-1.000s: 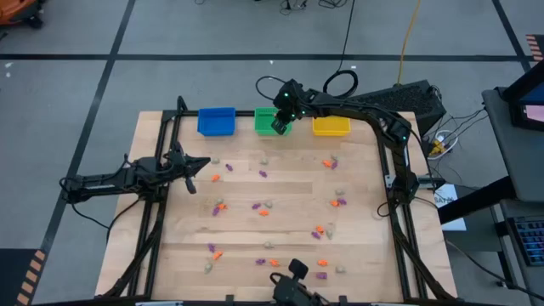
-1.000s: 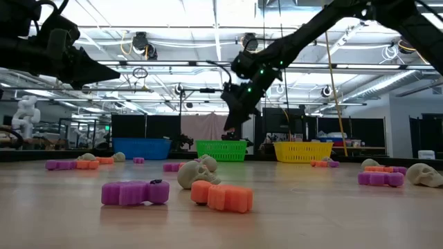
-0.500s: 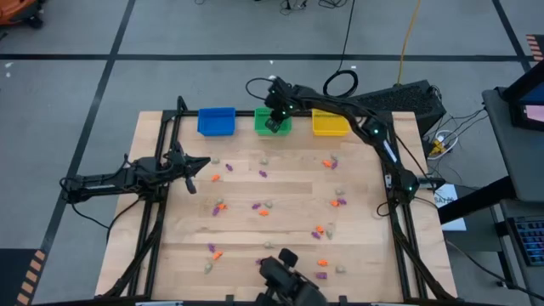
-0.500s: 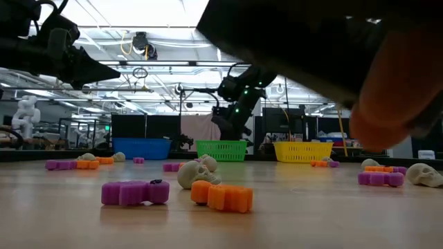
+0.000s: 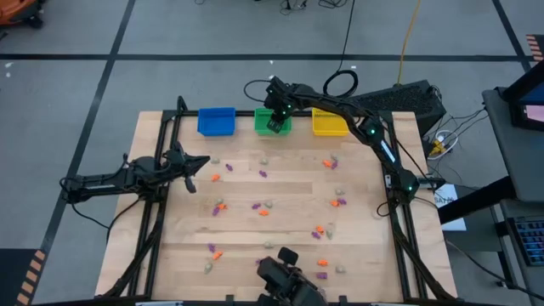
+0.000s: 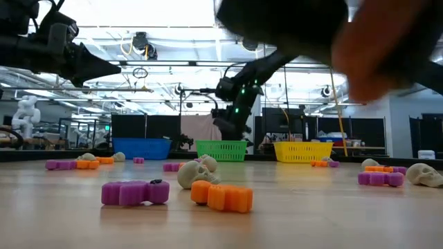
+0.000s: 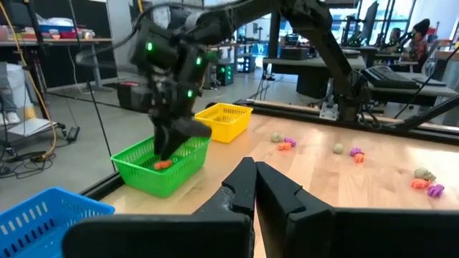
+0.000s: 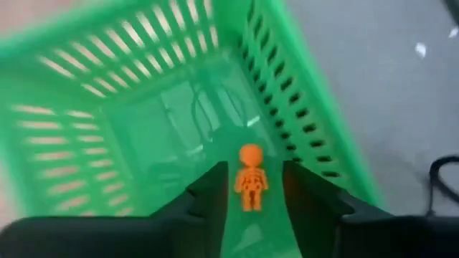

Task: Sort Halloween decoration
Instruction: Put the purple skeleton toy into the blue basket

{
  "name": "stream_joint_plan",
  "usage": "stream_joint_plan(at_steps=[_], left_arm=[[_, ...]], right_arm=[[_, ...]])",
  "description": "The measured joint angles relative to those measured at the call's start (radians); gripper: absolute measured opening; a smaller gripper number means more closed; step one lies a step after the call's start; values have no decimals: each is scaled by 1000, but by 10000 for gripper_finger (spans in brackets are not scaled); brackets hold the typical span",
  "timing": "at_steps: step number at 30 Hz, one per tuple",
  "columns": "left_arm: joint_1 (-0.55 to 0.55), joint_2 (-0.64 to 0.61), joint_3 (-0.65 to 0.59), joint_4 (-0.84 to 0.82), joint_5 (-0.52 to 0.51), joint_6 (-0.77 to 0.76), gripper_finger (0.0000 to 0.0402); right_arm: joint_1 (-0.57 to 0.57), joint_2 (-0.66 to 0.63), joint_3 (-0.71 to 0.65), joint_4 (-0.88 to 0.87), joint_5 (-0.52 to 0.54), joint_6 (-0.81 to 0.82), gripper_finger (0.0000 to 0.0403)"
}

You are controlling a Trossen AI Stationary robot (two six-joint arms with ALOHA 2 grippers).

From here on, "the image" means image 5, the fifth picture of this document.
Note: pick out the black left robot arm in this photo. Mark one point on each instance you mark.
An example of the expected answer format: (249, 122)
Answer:
(110, 180)

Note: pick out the blue plastic basket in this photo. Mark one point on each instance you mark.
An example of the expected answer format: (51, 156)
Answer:
(217, 121)

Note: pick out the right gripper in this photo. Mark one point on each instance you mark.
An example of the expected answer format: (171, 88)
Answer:
(281, 108)

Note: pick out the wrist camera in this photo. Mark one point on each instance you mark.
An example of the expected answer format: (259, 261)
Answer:
(177, 151)
(277, 87)

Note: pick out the grey side desk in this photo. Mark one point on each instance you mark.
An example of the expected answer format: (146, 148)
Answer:
(510, 149)

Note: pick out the white paper sheet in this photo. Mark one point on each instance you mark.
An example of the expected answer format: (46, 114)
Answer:
(452, 223)

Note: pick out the orange plastic skeleton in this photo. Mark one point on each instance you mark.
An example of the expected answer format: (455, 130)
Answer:
(320, 229)
(326, 163)
(263, 212)
(217, 255)
(322, 262)
(215, 177)

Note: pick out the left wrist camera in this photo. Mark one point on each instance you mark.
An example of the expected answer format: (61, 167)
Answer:
(177, 151)

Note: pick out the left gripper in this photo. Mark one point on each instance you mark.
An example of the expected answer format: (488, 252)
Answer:
(176, 168)

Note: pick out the yellow plastic basket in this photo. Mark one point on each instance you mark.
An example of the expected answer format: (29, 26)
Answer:
(329, 127)

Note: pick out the green plastic basket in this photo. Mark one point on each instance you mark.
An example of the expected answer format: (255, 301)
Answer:
(261, 125)

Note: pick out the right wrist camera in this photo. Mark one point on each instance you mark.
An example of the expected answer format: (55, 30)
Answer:
(277, 87)

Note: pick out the yellow power plug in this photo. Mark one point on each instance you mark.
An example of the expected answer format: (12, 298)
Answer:
(437, 148)

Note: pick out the orange toy block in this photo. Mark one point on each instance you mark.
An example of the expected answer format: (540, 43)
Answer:
(335, 203)
(222, 206)

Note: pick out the backlit keyboard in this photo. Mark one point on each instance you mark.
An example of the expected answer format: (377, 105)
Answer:
(531, 240)

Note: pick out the orange machine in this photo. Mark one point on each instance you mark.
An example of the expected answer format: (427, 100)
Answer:
(15, 8)

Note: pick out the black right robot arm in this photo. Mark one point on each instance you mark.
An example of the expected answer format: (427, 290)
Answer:
(380, 144)

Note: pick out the dark computer monitor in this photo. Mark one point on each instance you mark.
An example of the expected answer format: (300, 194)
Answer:
(529, 111)

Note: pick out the black computer tower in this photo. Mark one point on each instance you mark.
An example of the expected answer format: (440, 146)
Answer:
(404, 98)

